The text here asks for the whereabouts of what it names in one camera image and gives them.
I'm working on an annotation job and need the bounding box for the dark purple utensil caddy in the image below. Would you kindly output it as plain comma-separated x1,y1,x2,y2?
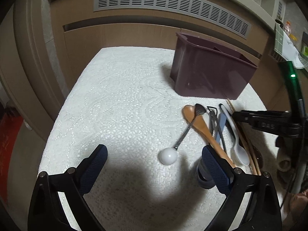
170,32,257,100

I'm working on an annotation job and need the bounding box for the black thin utensil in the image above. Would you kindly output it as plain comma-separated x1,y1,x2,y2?
219,103,227,152

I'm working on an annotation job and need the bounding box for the black round object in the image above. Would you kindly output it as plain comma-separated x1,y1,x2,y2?
196,159,216,189

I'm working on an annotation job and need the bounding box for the blue handled utensil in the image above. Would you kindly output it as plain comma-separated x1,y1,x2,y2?
215,113,227,143

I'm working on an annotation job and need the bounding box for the wooden spoon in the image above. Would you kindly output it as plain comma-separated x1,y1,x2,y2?
182,105,235,168

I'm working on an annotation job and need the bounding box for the metal shovel-shaped spoon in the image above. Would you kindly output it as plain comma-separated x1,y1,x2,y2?
207,106,218,137

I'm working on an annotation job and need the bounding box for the green checked cloth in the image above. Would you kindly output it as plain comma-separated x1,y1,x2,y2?
274,23,306,69

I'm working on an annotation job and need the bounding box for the white plastic spoon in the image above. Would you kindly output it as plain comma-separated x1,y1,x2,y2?
219,104,250,166

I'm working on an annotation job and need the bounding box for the metal spoon with white ball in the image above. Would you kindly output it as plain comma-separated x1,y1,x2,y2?
157,103,207,166

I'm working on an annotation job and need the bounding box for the orange capped bottle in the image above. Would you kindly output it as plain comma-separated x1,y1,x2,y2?
284,21,291,35

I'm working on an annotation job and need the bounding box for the grey ventilation grille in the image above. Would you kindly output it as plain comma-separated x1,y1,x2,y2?
93,0,252,39

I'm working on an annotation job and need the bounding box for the red object at left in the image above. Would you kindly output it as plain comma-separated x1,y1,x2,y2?
0,114,23,203

